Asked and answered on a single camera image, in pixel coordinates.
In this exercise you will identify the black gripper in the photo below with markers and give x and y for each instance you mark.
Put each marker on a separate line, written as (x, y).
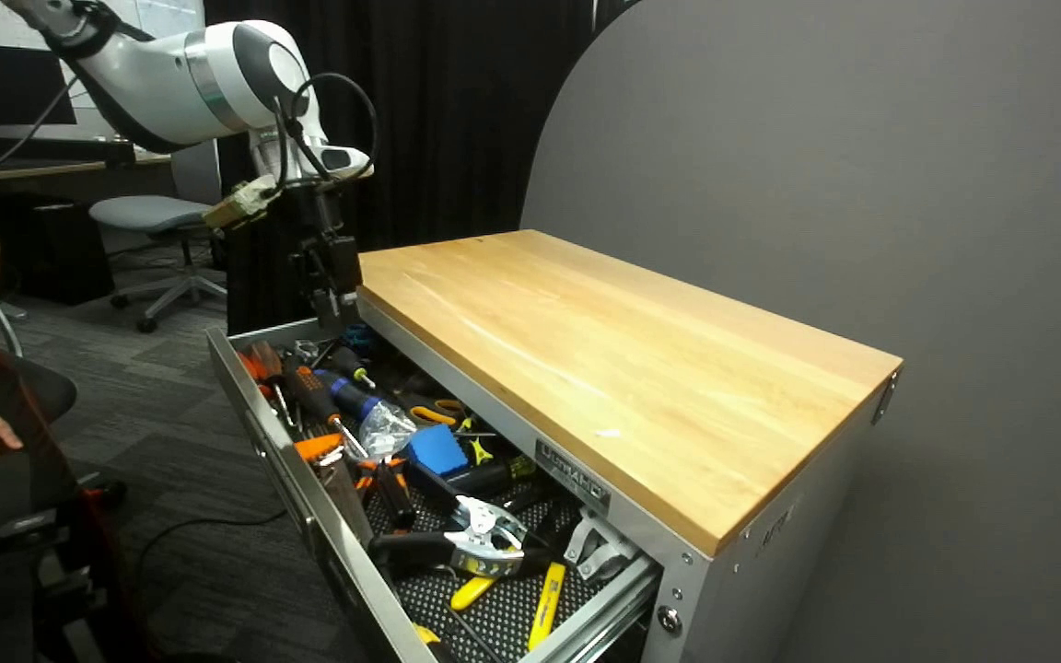
(327, 241)

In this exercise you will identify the grey metal tool drawer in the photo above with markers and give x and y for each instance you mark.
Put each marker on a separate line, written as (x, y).
(312, 492)

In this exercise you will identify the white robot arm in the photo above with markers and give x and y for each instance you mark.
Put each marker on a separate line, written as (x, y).
(187, 85)

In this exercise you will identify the black and red screwdriver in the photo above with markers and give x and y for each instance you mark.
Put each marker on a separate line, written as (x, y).
(315, 397)

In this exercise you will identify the grey office chair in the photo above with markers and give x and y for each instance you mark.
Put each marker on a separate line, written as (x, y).
(162, 216)

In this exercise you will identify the blue block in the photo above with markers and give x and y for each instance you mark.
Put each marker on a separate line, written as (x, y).
(438, 451)

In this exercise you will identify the black curtain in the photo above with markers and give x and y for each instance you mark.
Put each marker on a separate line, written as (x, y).
(469, 111)

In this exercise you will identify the black under-desk cabinet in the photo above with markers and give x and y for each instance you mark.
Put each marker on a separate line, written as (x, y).
(51, 251)

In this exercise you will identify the metal cabinet label plate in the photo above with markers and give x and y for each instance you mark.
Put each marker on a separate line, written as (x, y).
(571, 475)

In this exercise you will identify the grey tool cabinet wooden top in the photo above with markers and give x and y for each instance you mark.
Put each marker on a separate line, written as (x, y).
(629, 371)

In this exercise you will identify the wooden office desk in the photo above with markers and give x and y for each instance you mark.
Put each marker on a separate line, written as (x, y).
(15, 167)

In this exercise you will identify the black wheeled chair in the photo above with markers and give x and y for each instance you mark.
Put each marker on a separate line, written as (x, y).
(15, 589)

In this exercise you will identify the round silver cabinet lock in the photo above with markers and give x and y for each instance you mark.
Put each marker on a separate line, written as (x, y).
(670, 618)

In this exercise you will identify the grey rounded partition panel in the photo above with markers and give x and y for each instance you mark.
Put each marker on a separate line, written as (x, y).
(921, 187)

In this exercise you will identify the wrist camera on wooden mount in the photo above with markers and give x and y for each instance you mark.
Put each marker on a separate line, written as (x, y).
(241, 204)

